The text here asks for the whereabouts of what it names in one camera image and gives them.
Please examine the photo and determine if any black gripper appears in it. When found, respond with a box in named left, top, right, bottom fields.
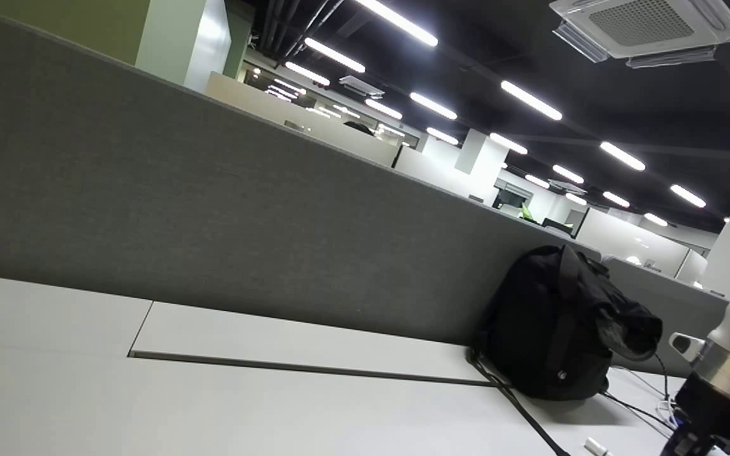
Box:
left=662, top=376, right=730, bottom=456

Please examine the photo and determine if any white tube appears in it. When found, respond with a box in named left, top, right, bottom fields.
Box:
left=584, top=437, right=608, bottom=456

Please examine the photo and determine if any black backpack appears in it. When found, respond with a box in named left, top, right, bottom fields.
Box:
left=469, top=243, right=667, bottom=456

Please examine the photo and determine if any ceiling air conditioner unit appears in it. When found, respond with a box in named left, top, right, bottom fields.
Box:
left=550, top=0, right=730, bottom=68

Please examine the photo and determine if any grey desk divider panel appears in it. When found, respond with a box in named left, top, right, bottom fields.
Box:
left=0, top=16, right=730, bottom=378

